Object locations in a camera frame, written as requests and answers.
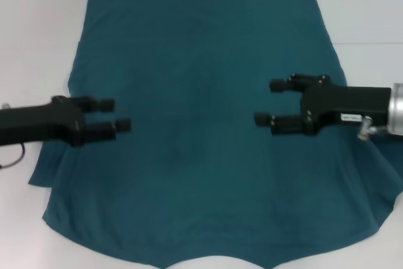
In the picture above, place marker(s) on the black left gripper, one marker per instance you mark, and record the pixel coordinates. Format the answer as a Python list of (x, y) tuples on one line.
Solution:
[(47, 124)]

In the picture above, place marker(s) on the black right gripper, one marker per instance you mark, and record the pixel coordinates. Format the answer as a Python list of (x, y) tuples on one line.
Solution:
[(346, 102)]

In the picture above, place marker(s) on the teal blue shirt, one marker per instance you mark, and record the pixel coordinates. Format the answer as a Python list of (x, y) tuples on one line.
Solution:
[(201, 61)]

